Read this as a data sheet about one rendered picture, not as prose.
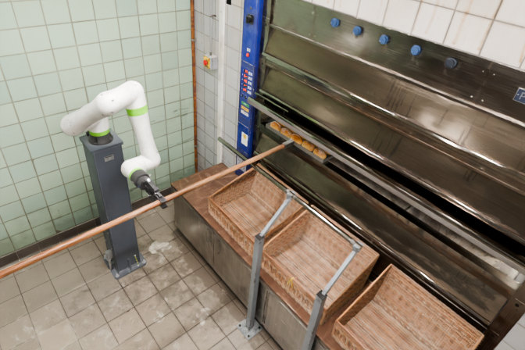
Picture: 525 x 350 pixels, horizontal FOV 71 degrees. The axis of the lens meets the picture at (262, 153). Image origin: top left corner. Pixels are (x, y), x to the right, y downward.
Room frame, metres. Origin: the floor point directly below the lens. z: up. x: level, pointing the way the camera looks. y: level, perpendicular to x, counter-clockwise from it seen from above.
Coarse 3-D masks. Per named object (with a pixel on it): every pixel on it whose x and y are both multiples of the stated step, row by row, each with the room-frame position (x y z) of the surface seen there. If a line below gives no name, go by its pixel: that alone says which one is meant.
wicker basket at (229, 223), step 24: (264, 168) 2.27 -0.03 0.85; (216, 192) 2.05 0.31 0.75; (240, 192) 2.20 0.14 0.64; (264, 192) 2.18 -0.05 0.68; (216, 216) 1.93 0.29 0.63; (240, 216) 1.98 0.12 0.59; (264, 216) 2.01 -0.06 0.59; (288, 216) 1.81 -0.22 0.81; (240, 240) 1.72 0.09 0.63; (264, 240) 1.67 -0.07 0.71
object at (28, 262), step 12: (264, 156) 1.93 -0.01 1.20; (228, 168) 1.75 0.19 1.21; (240, 168) 1.79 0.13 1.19; (204, 180) 1.61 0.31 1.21; (180, 192) 1.50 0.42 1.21; (156, 204) 1.39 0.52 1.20; (132, 216) 1.29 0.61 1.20; (96, 228) 1.19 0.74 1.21; (108, 228) 1.21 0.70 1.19; (72, 240) 1.10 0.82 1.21; (48, 252) 1.03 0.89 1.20; (24, 264) 0.96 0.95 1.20; (0, 276) 0.89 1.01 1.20
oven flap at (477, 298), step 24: (264, 144) 2.34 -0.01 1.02; (288, 168) 2.12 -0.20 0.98; (312, 168) 2.02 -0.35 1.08; (312, 192) 1.91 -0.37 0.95; (336, 192) 1.84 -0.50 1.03; (360, 216) 1.68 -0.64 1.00; (384, 216) 1.61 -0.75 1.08; (384, 240) 1.53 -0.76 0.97; (408, 240) 1.47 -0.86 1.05; (408, 264) 1.38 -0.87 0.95; (432, 264) 1.34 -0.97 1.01; (456, 264) 1.30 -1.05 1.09; (456, 288) 1.23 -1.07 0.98; (480, 288) 1.18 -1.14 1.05; (480, 312) 1.12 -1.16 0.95
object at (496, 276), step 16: (336, 176) 1.85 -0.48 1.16; (368, 192) 1.69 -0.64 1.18; (384, 208) 1.59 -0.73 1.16; (400, 208) 1.58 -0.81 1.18; (416, 224) 1.46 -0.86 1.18; (432, 240) 1.38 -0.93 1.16; (448, 240) 1.37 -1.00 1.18; (464, 256) 1.27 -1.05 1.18; (480, 272) 1.20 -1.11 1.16; (496, 272) 1.19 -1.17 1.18; (512, 288) 1.10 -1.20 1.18
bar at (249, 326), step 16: (224, 144) 2.07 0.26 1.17; (288, 192) 1.63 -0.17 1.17; (272, 224) 1.53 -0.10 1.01; (256, 240) 1.46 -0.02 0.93; (352, 240) 1.31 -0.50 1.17; (256, 256) 1.45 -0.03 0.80; (352, 256) 1.25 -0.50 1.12; (256, 272) 1.45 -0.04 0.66; (256, 288) 1.46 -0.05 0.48; (320, 304) 1.10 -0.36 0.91
